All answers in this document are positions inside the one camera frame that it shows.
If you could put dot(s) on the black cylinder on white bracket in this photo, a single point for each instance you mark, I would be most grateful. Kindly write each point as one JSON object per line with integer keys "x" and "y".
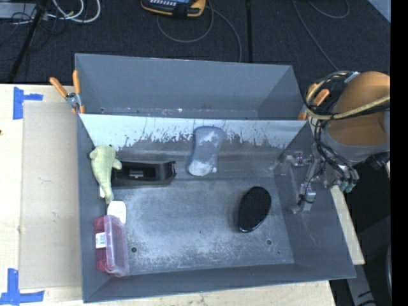
{"x": 377, "y": 162}

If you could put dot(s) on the small white square lid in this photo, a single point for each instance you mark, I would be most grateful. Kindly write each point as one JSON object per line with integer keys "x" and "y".
{"x": 117, "y": 210}

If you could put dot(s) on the grey metal bin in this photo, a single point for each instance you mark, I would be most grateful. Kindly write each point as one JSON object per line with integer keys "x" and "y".
{"x": 191, "y": 228}

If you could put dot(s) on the black open box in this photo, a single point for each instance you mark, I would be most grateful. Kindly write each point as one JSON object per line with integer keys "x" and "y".
{"x": 159, "y": 171}

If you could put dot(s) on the pale wood flat board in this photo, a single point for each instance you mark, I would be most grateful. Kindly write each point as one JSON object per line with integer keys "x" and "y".
{"x": 48, "y": 196}

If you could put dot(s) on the pale green toy animal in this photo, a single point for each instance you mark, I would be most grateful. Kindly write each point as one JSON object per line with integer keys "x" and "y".
{"x": 103, "y": 167}

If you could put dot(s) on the grey-blue curved sponge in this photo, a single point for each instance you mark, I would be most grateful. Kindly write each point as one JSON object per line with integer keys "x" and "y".
{"x": 204, "y": 151}

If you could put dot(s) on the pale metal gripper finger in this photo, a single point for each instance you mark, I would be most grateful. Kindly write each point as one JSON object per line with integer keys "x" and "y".
{"x": 287, "y": 161}
{"x": 305, "y": 198}

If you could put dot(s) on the red clear plastic box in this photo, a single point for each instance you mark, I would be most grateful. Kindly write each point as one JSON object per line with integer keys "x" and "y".
{"x": 110, "y": 247}

